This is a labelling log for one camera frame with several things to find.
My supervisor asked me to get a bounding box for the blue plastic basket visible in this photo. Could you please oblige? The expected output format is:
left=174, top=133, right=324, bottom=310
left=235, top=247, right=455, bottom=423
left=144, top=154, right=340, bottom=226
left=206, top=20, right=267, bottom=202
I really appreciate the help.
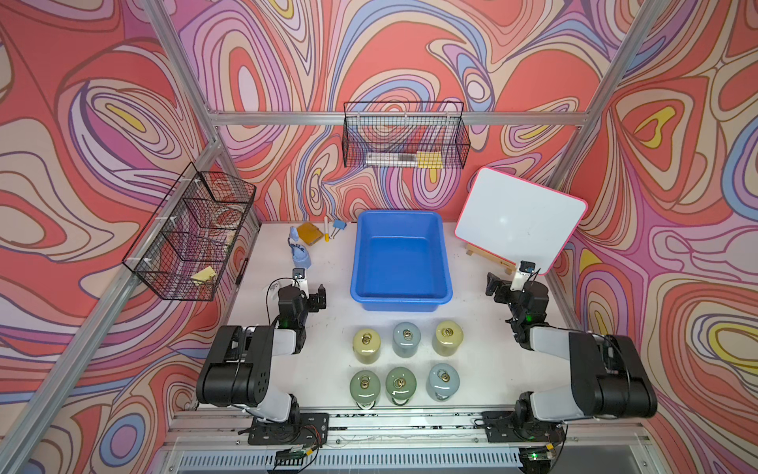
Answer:
left=351, top=211, right=453, bottom=312

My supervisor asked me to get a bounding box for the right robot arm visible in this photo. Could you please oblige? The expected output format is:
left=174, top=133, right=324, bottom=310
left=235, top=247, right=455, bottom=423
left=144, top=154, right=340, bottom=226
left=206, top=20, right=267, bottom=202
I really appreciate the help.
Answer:
left=481, top=273, right=659, bottom=444

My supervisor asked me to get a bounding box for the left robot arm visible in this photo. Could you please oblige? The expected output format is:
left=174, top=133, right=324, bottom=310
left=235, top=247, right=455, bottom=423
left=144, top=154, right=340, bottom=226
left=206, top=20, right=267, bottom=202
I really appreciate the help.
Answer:
left=195, top=286, right=329, bottom=450

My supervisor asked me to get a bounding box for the yellow sponge in left basket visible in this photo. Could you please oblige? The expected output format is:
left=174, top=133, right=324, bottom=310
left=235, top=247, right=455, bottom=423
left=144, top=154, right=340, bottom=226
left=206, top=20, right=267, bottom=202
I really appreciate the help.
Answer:
left=189, top=266, right=217, bottom=286

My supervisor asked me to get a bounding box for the yellow item in back basket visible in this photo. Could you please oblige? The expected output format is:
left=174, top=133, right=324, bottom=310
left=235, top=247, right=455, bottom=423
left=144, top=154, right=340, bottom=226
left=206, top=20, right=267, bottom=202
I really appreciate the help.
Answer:
left=416, top=151, right=445, bottom=170

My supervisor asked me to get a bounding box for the white tube in back basket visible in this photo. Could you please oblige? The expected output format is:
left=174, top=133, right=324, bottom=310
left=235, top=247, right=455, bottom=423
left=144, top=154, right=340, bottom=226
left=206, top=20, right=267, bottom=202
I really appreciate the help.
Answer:
left=365, top=152, right=417, bottom=168

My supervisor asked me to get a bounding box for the wooden easel stand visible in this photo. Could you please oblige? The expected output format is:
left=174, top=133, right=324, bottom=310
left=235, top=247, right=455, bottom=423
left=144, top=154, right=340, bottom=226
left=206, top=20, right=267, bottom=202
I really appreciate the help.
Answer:
left=466, top=243, right=516, bottom=276

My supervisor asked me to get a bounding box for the white plastic clip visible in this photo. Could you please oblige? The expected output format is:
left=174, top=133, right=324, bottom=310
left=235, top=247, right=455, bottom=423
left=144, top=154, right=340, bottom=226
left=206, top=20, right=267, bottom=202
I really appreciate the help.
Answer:
left=265, top=282, right=278, bottom=299

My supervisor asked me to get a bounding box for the yellow leather wallet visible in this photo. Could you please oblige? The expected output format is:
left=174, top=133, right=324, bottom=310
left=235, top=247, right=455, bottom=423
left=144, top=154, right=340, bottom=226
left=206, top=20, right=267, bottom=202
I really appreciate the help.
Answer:
left=296, top=222, right=324, bottom=246

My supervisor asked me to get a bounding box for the white yellow marker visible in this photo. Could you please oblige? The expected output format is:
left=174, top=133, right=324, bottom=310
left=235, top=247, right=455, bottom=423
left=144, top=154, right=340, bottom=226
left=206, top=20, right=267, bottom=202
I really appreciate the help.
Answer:
left=323, top=215, right=331, bottom=242

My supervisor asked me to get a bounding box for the blue binder clip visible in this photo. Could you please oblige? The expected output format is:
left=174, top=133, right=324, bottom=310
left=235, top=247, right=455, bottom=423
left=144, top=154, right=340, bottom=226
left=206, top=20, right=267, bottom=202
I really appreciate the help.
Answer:
left=331, top=219, right=347, bottom=238

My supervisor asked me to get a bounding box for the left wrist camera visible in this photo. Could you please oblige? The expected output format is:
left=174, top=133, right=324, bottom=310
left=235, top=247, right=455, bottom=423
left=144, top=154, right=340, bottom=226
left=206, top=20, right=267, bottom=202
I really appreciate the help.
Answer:
left=292, top=267, right=309, bottom=295

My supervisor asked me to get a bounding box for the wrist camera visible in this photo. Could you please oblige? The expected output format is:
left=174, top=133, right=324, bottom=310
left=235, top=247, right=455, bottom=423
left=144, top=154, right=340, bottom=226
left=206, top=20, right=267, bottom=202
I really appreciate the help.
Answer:
left=292, top=267, right=309, bottom=295
left=510, top=261, right=538, bottom=292

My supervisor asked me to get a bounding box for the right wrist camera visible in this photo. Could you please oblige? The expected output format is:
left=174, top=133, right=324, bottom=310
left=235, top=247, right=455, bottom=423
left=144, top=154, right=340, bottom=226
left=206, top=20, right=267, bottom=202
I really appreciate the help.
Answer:
left=510, top=261, right=538, bottom=292

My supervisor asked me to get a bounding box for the white board pink frame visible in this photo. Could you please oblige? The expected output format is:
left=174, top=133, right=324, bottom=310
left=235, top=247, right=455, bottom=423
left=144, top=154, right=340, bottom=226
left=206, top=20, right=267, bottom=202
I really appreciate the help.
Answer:
left=454, top=168, right=588, bottom=275

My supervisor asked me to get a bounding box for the black wire basket left wall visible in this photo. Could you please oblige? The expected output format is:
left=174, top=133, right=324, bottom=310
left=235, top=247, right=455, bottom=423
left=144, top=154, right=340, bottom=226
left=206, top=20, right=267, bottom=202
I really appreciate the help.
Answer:
left=122, top=164, right=257, bottom=301

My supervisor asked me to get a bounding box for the black wire basket wall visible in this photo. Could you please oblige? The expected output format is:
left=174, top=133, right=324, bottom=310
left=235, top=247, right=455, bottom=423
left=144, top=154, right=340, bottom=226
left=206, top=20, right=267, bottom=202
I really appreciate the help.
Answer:
left=122, top=164, right=257, bottom=301
left=341, top=99, right=471, bottom=169

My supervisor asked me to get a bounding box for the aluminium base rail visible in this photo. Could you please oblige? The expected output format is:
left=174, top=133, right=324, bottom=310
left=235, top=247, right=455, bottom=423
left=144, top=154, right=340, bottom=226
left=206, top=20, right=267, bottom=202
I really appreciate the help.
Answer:
left=149, top=406, right=668, bottom=473

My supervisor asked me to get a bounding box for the black wire basket back wall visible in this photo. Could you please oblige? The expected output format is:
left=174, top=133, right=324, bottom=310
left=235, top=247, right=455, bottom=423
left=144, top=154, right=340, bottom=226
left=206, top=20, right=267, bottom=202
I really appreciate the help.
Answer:
left=341, top=99, right=471, bottom=169

